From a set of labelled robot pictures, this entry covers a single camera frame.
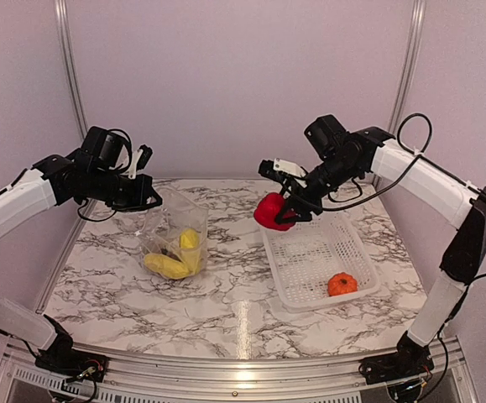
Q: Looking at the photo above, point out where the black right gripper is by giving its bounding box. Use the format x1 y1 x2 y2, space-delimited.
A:
274 154 360 224

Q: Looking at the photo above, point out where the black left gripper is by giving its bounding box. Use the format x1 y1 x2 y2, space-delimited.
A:
86 166 161 212

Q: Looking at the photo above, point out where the red pepper toy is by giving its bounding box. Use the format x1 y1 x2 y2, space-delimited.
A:
253 192 295 231

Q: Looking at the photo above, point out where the clear zip top bag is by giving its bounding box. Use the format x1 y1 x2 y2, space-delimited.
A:
136 186 208 280

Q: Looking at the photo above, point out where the yellow pepper toy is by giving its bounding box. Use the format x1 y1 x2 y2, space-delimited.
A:
180 228 201 275

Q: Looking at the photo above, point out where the yellow corn toy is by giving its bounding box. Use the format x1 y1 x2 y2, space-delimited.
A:
144 254 191 280

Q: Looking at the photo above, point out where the orange pumpkin toy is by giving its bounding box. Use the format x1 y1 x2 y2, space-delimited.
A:
327 273 358 296

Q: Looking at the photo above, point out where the red grape bunch toy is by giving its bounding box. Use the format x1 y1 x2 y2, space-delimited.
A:
160 248 177 259

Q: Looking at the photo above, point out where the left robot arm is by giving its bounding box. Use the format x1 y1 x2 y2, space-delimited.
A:
0 126 163 374

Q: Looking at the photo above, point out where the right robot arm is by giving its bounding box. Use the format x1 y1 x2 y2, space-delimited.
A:
259 115 486 376

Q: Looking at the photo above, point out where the white plastic basket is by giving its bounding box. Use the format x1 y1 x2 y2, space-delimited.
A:
260 212 380 313

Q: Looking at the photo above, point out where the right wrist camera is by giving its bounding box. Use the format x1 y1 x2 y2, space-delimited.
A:
258 159 307 181

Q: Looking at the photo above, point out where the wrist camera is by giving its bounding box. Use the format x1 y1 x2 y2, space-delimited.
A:
126 144 154 180
258 159 307 181

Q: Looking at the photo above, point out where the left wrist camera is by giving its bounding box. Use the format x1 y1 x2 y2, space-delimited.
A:
126 144 154 180

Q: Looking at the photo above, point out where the aluminium front rail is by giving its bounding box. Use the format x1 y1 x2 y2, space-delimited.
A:
0 338 479 402

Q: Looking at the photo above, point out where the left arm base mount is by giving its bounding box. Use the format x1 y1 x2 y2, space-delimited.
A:
34 316 108 402

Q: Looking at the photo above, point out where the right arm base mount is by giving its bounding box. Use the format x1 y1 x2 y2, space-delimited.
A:
358 332 434 402

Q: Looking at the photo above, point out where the right aluminium frame post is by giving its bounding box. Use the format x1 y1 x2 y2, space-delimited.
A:
388 0 426 133

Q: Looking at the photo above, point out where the aluminium frame post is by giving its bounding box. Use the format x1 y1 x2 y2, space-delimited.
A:
54 0 88 139
388 0 426 133

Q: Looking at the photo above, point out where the left aluminium frame post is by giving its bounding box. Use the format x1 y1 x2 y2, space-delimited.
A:
54 0 88 139

